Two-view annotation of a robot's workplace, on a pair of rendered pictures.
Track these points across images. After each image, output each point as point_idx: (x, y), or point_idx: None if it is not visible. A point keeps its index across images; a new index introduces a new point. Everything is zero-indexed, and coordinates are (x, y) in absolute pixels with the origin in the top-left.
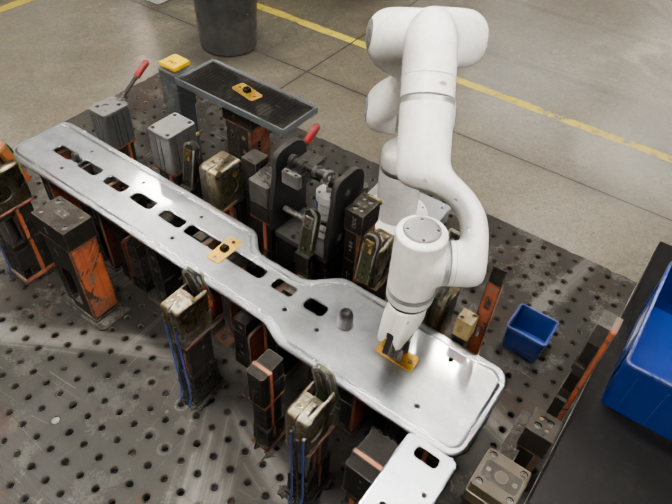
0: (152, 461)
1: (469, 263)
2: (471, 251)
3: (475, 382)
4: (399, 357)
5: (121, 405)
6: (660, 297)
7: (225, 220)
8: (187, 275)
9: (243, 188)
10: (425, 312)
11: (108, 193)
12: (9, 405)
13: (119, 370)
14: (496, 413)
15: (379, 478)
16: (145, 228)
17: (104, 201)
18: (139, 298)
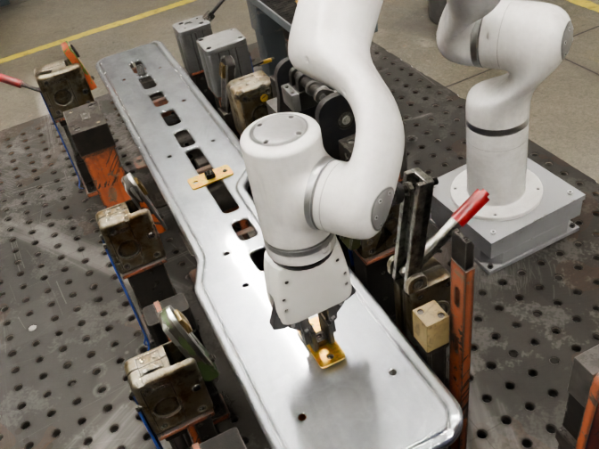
0: (83, 398)
1: (340, 193)
2: (347, 175)
3: (408, 414)
4: (312, 344)
5: (92, 332)
6: None
7: (233, 147)
8: (123, 184)
9: None
10: (348, 283)
11: (144, 106)
12: (8, 302)
13: (111, 297)
14: None
15: None
16: (151, 143)
17: (135, 113)
18: (171, 232)
